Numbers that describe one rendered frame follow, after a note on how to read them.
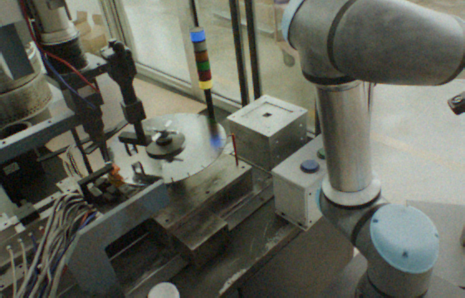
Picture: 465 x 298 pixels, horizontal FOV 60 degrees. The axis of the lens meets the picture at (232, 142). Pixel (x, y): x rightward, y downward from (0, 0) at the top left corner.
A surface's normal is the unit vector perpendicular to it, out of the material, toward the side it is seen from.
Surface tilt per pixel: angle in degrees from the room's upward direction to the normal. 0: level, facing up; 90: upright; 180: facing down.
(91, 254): 90
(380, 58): 91
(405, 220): 7
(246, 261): 0
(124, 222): 90
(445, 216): 0
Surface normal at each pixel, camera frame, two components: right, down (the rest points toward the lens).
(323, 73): -0.46, 0.65
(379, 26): -0.34, -0.07
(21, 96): 0.77, 0.29
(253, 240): -0.12, -0.82
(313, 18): -0.85, -0.07
